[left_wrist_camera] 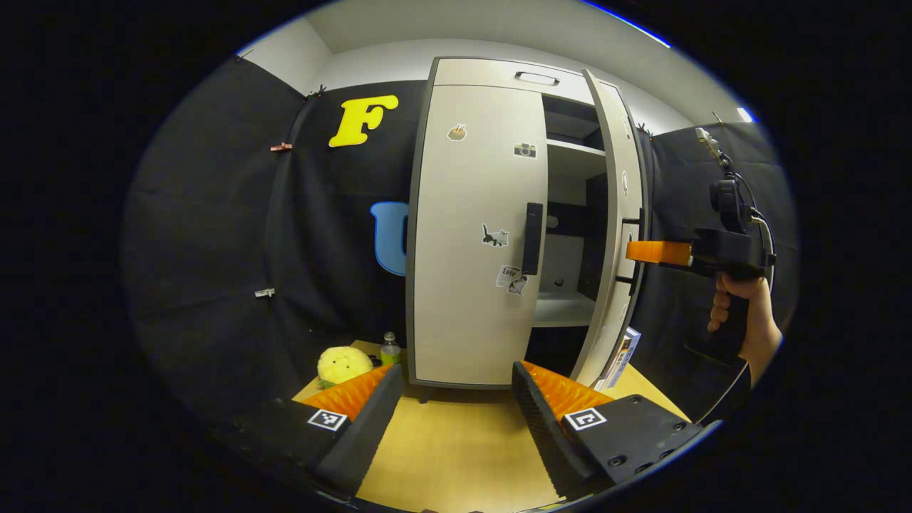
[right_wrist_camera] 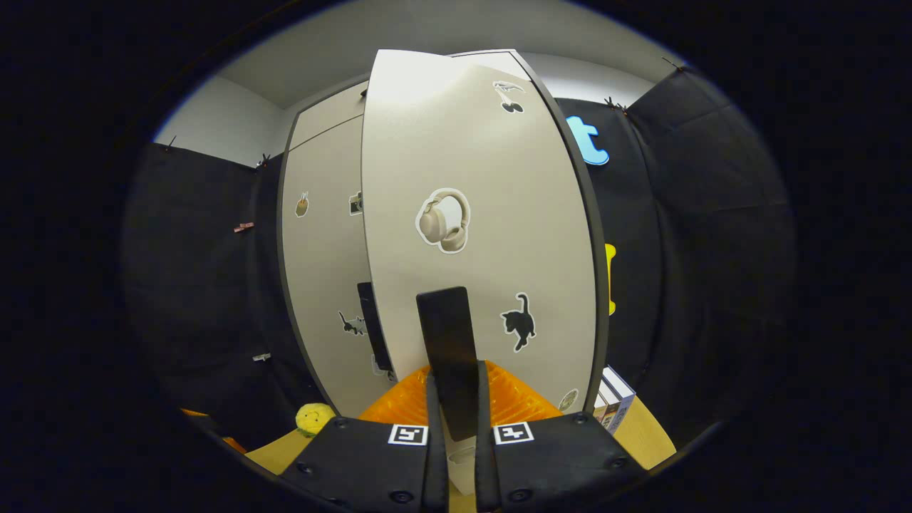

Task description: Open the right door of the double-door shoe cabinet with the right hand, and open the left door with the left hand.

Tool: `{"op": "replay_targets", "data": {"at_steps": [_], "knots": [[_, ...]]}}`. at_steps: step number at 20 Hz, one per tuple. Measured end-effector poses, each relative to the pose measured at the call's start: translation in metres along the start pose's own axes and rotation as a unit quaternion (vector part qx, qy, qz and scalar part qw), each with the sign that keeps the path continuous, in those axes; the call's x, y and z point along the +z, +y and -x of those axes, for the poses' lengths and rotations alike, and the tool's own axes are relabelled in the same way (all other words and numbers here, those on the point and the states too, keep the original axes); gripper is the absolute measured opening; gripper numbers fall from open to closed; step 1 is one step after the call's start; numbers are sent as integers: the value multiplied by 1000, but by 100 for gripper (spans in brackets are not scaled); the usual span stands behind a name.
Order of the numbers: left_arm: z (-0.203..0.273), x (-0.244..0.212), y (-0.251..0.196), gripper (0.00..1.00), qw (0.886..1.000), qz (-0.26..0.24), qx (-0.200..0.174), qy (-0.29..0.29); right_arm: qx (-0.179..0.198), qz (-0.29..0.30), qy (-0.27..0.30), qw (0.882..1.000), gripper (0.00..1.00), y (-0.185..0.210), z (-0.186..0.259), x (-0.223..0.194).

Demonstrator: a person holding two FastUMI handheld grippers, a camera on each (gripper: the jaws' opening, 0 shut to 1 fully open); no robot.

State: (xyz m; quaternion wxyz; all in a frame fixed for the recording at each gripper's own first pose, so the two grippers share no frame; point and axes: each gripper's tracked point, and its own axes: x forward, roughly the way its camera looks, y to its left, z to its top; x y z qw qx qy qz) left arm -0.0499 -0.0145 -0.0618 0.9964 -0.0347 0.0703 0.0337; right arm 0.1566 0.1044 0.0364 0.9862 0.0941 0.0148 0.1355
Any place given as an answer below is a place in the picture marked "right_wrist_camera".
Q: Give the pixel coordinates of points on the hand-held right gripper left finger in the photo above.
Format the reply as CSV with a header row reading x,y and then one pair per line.
x,y
434,470

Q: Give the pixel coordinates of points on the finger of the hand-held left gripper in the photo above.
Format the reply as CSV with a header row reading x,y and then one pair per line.
x,y
234,444
194,412

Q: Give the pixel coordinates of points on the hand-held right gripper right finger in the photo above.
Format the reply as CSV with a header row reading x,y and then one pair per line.
x,y
486,470

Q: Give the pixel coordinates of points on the cabinet door with camera sticker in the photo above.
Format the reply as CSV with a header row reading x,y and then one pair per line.
x,y
320,271

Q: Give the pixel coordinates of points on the grey double-door shoe cabinet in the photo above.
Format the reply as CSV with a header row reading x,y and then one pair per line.
x,y
603,285

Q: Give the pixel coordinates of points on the cabinet door with headphone sticker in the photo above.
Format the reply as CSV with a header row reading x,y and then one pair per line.
x,y
427,142

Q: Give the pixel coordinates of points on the yellow plush toy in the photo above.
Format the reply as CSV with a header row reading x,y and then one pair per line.
x,y
313,419

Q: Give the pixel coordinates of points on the red clip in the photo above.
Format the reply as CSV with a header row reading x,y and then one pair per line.
x,y
244,227

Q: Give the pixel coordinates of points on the black backdrop cloth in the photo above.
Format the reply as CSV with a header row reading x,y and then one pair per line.
x,y
712,249

